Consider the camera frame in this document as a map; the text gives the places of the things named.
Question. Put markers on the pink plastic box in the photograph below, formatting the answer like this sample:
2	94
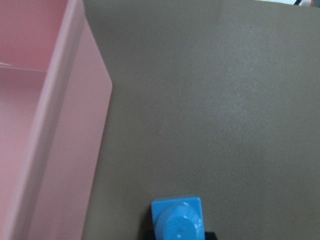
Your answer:
54	96

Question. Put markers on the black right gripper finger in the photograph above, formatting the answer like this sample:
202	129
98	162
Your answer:
210	235

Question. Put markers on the small blue single-stud block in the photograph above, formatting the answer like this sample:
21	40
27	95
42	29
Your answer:
178	218

